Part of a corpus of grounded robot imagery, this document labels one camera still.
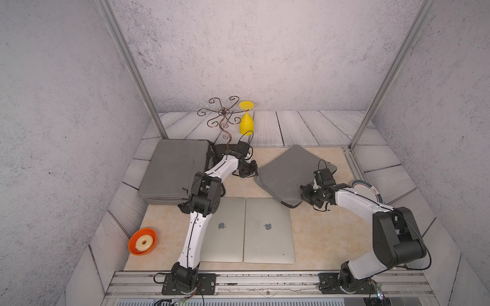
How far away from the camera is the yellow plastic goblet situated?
96cm

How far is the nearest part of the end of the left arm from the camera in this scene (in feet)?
2.74

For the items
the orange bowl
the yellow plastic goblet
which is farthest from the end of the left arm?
the orange bowl

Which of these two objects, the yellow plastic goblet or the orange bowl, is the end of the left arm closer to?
the yellow plastic goblet

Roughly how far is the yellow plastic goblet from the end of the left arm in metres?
0.06
